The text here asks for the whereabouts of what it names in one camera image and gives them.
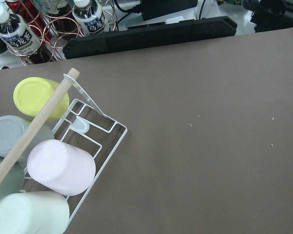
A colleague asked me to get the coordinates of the pink cup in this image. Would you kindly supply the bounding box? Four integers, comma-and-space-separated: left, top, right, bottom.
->
27, 139, 96, 196

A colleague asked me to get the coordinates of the yellow cup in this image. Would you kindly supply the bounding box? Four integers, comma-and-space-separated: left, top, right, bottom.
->
13, 77, 59, 117

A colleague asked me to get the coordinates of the grey cup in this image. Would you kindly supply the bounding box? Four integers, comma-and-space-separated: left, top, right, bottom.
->
0, 115, 54, 164

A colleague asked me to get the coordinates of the mint green cup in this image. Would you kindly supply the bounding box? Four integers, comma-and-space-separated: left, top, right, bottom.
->
0, 163, 25, 200

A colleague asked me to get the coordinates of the white cup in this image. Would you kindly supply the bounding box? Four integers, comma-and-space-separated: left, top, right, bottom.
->
0, 191, 69, 234

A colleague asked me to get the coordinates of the black bar at table edge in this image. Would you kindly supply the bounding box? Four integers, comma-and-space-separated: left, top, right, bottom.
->
63, 16, 237, 59

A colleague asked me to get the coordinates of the oolong tea bottle right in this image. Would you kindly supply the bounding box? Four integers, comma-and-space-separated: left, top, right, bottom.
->
50, 0, 110, 37

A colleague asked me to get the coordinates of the oolong tea bottle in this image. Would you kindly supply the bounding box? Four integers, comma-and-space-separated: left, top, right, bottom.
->
0, 5, 55, 64
50, 0, 110, 37

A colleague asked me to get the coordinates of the oolong tea bottle left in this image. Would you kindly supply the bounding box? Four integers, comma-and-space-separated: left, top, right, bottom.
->
0, 5, 55, 64

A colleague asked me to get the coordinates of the red can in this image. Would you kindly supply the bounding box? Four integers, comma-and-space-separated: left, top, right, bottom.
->
5, 0, 52, 42

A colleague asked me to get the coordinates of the white wire cup rack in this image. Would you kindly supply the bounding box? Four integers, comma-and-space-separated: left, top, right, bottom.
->
52, 81, 127, 223

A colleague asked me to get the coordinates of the wooden rack handle rod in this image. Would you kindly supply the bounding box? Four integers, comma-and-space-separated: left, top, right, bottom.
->
0, 68, 80, 184

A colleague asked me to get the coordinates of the copper wire bottle rack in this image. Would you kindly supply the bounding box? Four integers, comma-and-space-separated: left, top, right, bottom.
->
4, 0, 118, 67

